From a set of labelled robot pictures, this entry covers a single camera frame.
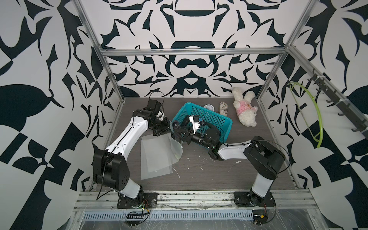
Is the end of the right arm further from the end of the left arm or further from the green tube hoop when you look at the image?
the green tube hoop

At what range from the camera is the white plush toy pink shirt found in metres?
1.01

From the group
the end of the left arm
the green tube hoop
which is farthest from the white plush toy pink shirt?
the end of the left arm

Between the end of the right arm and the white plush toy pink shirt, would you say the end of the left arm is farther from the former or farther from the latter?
the white plush toy pink shirt

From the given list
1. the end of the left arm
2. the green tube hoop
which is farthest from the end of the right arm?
the green tube hoop
